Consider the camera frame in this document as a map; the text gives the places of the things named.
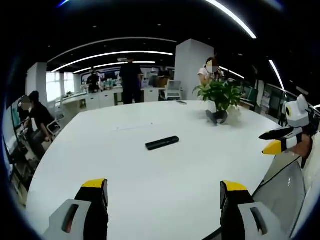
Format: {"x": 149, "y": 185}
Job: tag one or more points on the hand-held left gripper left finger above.
{"x": 82, "y": 200}

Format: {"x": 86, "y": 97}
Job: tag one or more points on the long ceiling light strip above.
{"x": 232, "y": 17}

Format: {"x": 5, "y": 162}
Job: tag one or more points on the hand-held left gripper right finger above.
{"x": 240, "y": 202}

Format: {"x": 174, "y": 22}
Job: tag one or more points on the small dark flat device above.
{"x": 181, "y": 102}

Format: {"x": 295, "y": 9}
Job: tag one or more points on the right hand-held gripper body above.
{"x": 297, "y": 112}

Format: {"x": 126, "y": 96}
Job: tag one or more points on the green potted plant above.
{"x": 220, "y": 96}

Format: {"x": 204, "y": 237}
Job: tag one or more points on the long white counter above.
{"x": 100, "y": 98}

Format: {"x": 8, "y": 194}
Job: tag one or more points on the black remote control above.
{"x": 162, "y": 143}

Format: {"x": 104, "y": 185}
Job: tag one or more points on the white office chair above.
{"x": 55, "y": 125}

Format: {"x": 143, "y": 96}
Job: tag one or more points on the person's right hand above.
{"x": 305, "y": 145}

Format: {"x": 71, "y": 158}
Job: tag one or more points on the grey mesh office chair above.
{"x": 282, "y": 190}

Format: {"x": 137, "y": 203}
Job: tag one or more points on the white box machine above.
{"x": 173, "y": 89}

